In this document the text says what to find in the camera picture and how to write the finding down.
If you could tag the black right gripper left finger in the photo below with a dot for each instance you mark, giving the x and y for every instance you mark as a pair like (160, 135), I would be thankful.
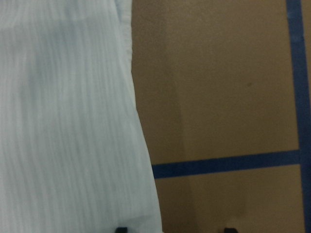
(121, 230)

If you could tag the light blue button-up shirt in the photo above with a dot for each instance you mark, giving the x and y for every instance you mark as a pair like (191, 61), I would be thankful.
(73, 157)

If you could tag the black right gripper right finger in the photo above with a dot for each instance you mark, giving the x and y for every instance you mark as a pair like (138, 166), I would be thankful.
(230, 230)

